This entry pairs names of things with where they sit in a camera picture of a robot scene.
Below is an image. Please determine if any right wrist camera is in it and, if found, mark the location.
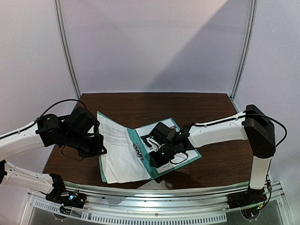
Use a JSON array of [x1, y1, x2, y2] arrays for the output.
[[150, 122, 171, 145]]

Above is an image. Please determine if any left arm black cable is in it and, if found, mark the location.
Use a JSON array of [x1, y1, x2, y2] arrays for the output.
[[35, 99, 87, 122]]

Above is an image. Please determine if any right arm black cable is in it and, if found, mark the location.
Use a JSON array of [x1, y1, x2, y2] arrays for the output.
[[246, 112, 288, 148]]

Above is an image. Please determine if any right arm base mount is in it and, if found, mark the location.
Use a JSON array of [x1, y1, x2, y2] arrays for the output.
[[226, 188, 272, 210]]

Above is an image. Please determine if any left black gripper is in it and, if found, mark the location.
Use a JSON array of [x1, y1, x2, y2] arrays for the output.
[[64, 132, 107, 158]]

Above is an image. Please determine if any teal plastic folder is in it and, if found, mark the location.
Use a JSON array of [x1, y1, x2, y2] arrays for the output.
[[97, 111, 203, 184]]

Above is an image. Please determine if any white text paper sheet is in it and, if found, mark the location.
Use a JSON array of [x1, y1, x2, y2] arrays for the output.
[[97, 112, 150, 184]]

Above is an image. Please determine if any left aluminium corner post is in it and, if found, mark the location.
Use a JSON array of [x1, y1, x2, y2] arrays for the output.
[[53, 0, 81, 99]]

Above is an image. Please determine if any aluminium corner post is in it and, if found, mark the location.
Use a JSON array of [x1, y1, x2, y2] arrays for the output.
[[53, 0, 81, 99], [229, 0, 257, 102]]

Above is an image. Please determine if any perforated metal cable tray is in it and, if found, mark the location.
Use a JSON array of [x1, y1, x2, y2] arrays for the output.
[[28, 200, 227, 225]]

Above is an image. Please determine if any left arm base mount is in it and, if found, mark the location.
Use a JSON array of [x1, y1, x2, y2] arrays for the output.
[[45, 189, 87, 209]]

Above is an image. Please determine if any right aluminium corner post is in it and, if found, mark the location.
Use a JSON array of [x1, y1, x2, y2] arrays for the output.
[[229, 0, 257, 102]]

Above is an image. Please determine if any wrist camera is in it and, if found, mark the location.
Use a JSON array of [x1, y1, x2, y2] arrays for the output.
[[150, 122, 171, 145], [63, 107, 100, 135]]

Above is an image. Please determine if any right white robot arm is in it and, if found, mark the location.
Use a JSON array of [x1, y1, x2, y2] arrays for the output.
[[149, 105, 276, 204]]

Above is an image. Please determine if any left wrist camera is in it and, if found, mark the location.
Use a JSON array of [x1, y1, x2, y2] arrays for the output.
[[63, 107, 100, 135]]

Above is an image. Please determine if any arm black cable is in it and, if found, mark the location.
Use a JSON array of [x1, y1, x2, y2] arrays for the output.
[[35, 99, 87, 122], [246, 112, 288, 148]]

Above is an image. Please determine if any aluminium front rail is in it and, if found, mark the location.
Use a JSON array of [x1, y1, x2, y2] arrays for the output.
[[27, 180, 285, 213]]

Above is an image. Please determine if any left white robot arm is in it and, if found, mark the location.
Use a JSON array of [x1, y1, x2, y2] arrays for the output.
[[0, 114, 107, 203]]

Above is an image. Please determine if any metal folder clip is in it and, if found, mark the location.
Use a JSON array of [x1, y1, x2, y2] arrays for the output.
[[133, 143, 144, 160]]

